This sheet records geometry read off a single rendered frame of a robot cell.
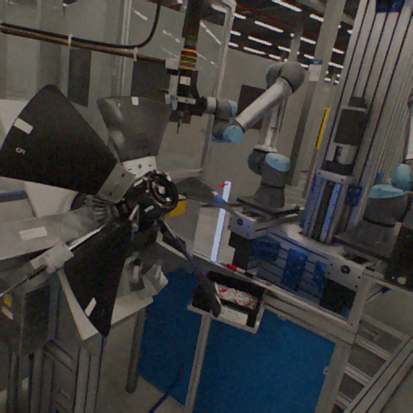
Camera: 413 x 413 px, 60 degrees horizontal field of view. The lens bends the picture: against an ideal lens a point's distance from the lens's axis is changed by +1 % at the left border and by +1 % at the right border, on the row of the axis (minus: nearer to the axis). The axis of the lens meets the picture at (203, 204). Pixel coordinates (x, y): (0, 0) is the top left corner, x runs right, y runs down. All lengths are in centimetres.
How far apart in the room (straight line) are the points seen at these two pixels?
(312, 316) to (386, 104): 90
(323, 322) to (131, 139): 85
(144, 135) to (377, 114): 101
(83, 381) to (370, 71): 157
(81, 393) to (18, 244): 61
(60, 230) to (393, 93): 133
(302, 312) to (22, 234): 90
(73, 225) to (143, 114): 40
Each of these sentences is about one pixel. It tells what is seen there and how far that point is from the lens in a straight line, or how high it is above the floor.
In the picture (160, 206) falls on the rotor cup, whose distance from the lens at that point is 89.
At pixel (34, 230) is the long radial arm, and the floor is 112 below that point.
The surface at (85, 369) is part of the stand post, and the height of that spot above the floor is 62.
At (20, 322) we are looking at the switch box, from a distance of 124.
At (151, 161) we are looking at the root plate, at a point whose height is 127.
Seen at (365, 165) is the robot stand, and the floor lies 131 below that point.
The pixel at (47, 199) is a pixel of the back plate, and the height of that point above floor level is 113.
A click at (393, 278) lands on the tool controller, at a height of 106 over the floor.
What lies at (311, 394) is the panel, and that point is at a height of 54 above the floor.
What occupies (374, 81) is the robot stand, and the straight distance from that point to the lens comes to 171.
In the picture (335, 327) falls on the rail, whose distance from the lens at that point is 130.
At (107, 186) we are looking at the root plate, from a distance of 92.
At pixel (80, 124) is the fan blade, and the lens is 87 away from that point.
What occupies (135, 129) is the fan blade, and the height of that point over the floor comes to 134.
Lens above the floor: 146
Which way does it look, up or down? 16 degrees down
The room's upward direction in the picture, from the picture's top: 10 degrees clockwise
